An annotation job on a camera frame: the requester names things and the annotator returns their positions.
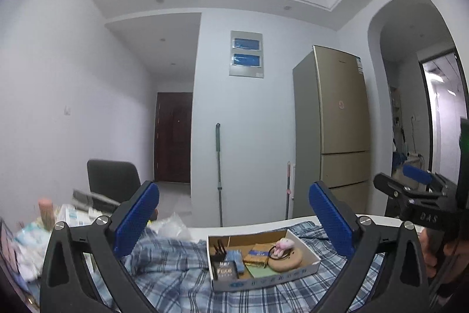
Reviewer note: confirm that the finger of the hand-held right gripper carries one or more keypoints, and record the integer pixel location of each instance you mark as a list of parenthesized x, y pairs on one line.
[(416, 173), (394, 188)]

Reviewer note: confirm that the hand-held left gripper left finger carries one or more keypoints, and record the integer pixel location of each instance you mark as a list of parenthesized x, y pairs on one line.
[(137, 221)]

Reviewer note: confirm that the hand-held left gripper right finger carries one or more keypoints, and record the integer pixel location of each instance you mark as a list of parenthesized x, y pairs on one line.
[(331, 221)]

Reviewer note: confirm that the white cardboard box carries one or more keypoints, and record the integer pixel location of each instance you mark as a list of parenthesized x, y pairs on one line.
[(263, 283)]

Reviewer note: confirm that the person's right hand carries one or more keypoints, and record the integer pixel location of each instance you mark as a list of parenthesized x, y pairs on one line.
[(428, 250)]

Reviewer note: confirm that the clear plastic bag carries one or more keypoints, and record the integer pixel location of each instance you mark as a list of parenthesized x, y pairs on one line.
[(172, 225)]

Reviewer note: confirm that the grey flat object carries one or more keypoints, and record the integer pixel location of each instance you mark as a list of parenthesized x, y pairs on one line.
[(95, 199)]

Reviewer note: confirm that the dark chair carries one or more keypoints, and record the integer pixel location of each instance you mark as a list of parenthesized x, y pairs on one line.
[(110, 177)]

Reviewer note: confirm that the round cork coaster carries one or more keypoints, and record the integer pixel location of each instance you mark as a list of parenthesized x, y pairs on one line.
[(289, 260)]

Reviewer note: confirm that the white tissue pack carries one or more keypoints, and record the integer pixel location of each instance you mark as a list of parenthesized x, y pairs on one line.
[(73, 216)]

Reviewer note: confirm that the blue plaid shirt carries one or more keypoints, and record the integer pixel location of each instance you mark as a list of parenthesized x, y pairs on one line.
[(183, 283)]

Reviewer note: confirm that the brown and blue packet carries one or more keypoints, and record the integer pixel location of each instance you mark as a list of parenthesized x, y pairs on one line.
[(258, 254)]

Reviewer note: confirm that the black hair comb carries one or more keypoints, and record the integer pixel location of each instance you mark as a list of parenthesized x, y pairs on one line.
[(220, 250)]

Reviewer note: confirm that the green card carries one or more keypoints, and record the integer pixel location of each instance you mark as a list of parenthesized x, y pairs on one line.
[(260, 272)]

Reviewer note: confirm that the beige refrigerator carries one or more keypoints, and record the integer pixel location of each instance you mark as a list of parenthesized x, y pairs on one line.
[(340, 115)]

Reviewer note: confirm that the pink container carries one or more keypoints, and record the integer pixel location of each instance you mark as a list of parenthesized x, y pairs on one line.
[(46, 214)]

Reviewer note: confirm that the dark brown door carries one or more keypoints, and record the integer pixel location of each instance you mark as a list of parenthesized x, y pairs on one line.
[(174, 137)]

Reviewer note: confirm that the small black box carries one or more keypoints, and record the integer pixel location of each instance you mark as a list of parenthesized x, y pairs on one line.
[(225, 271)]

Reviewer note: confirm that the pile of white packets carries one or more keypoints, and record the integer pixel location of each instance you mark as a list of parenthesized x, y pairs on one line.
[(29, 250)]

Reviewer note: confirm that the grey electrical panel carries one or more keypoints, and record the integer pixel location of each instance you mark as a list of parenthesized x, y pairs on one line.
[(246, 54)]

